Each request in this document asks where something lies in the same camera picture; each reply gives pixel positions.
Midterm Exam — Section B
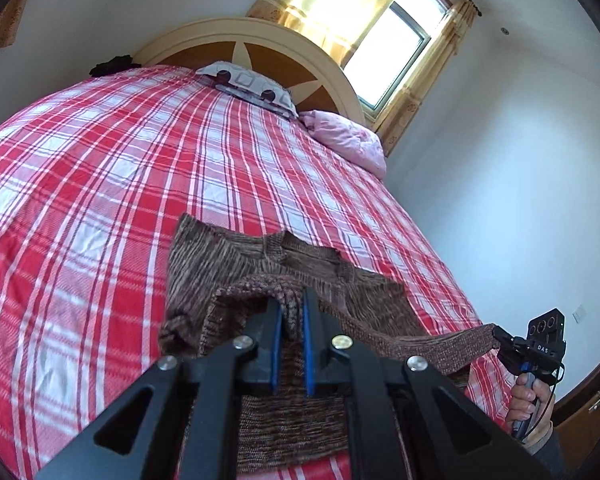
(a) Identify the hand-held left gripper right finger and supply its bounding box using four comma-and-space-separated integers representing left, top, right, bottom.
302, 289, 570, 480

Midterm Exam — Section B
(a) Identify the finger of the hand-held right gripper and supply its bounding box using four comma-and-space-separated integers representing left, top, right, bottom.
491, 326, 520, 361

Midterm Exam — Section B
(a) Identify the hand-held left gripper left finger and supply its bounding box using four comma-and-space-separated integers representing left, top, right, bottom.
35, 297, 283, 480

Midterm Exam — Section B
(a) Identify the brown knit sweater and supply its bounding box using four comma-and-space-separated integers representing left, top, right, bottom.
159, 213, 502, 476

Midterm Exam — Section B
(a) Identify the person's right forearm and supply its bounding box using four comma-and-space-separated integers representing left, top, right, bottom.
522, 421, 580, 478

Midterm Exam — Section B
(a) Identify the person's right hand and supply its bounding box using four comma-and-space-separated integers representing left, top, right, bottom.
509, 376, 557, 456

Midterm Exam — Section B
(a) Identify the brown wooden door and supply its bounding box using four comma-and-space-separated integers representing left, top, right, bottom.
551, 352, 600, 428

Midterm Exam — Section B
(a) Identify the pink pillow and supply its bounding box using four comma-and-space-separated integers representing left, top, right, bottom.
299, 110, 388, 180

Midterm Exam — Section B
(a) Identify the bed with red plaid sheet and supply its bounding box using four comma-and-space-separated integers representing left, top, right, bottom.
0, 62, 518, 480

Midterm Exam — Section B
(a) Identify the white patterned pillow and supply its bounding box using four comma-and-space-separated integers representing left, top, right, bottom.
196, 60, 301, 121

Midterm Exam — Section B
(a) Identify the window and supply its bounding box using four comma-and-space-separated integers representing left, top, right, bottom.
341, 0, 455, 114

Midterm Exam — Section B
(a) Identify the cream and brown headboard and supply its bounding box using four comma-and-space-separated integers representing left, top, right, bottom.
130, 16, 367, 123

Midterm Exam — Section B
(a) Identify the dark cloth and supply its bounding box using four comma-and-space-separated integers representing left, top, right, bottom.
89, 54, 142, 79

